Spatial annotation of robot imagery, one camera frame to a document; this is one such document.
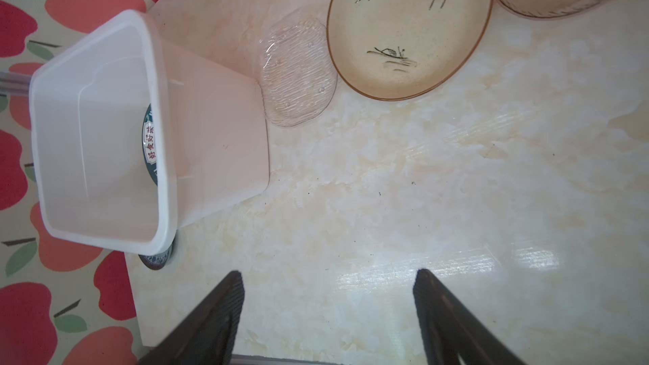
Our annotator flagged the clear glass plate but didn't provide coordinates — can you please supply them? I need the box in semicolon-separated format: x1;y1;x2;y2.
257;9;338;128

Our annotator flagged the white plastic bin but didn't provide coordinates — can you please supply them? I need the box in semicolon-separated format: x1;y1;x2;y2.
29;10;270;255

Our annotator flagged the left aluminium frame post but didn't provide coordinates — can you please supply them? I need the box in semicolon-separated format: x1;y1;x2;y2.
0;72;31;97

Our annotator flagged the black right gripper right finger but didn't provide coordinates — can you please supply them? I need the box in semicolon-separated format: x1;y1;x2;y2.
412;269;523;364

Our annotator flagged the blue floral green plate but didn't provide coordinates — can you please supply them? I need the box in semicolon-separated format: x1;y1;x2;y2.
138;238;176;270

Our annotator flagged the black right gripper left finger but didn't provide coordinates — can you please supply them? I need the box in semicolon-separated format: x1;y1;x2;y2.
138;270;245;364

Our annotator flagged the cream plate with plant drawing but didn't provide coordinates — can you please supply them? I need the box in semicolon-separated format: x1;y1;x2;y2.
327;0;494;101

